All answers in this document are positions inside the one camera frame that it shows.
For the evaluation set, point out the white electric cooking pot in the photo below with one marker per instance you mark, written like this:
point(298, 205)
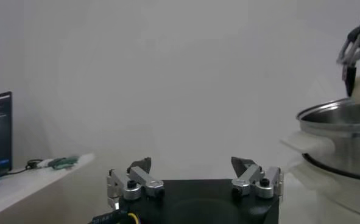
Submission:
point(335, 194)

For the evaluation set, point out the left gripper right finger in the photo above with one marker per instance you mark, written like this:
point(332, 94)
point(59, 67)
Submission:
point(248, 179)

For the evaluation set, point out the perforated steel steamer basket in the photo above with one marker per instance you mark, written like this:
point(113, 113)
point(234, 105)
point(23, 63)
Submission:
point(350, 146)

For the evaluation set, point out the small white device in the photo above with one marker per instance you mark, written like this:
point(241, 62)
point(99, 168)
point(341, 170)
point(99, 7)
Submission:
point(43, 163)

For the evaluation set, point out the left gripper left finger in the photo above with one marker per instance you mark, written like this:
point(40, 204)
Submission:
point(146, 182)

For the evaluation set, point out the green tool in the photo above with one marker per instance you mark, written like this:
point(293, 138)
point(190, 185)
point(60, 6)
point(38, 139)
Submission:
point(62, 162)

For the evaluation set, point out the white side table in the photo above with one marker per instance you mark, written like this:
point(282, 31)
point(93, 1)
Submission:
point(30, 185)

